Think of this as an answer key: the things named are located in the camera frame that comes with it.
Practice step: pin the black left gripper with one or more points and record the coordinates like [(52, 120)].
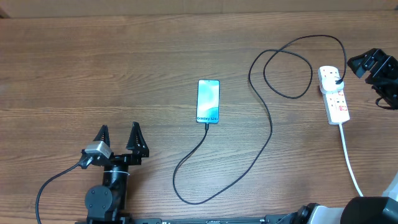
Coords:
[(134, 158)]

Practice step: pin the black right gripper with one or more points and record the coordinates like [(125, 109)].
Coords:
[(382, 66)]

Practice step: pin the Samsung Galaxy smartphone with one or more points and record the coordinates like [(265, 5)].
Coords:
[(208, 101)]

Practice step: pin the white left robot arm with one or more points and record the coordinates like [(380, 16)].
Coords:
[(106, 202)]

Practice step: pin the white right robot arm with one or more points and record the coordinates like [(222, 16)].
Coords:
[(360, 209)]

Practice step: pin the white charger plug adapter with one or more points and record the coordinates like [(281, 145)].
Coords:
[(330, 85)]

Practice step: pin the white power strip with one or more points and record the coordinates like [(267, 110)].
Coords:
[(335, 103)]

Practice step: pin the cardboard wall panel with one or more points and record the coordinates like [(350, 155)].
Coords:
[(78, 8)]

